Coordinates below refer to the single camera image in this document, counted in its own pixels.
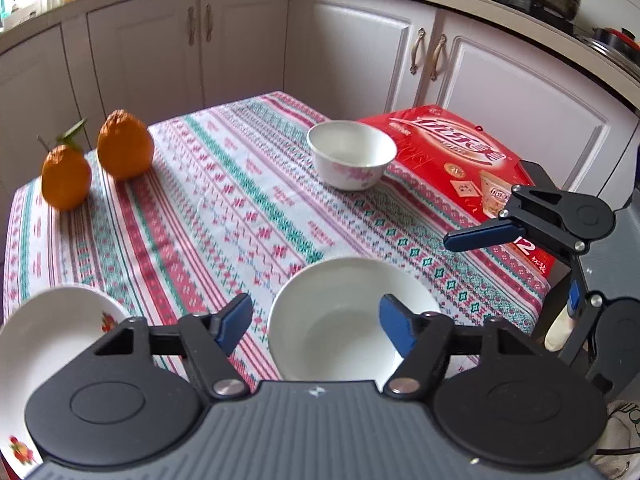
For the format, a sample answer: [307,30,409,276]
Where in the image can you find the orange with green leaf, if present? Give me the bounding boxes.
[37,118,94,212]

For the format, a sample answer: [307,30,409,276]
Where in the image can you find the orange without leaf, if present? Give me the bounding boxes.
[96,109,155,181]

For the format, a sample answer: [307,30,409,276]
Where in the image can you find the white kitchen cabinets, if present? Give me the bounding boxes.
[0,0,640,243]

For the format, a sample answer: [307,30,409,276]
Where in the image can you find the red printed carton box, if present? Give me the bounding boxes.
[357,104,559,279]

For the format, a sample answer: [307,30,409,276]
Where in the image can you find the large white fruit-print plate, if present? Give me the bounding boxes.
[0,284,146,467]

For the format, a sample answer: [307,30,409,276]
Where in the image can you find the red-rimmed pot lid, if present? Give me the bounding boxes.
[591,26,640,69]

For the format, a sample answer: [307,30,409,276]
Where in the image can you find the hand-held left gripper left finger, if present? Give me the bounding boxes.
[92,293,254,401]

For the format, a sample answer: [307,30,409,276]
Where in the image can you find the white pink-flower bowl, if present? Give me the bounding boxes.
[267,257,442,387]
[306,120,399,192]

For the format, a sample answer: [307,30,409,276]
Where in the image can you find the person's right hand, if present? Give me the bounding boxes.
[543,304,576,352]

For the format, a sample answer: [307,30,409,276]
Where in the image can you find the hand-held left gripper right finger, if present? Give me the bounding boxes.
[378,293,537,396]

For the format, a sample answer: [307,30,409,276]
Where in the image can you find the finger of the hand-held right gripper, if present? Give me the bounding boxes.
[443,160,589,257]
[556,254,604,368]

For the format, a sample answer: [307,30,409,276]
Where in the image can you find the red green patterned tablecloth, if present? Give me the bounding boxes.
[2,91,552,387]

